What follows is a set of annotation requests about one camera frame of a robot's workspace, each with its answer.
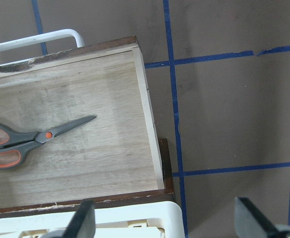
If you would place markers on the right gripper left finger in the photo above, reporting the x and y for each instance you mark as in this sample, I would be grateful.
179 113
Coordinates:
82 224

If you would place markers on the grey orange scissors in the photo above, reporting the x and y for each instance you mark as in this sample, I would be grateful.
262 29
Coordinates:
15 146

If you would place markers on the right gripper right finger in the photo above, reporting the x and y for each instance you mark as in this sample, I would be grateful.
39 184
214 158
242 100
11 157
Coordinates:
250 222

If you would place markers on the wooden drawer with white handle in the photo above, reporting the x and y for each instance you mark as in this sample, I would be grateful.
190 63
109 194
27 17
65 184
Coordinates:
116 153

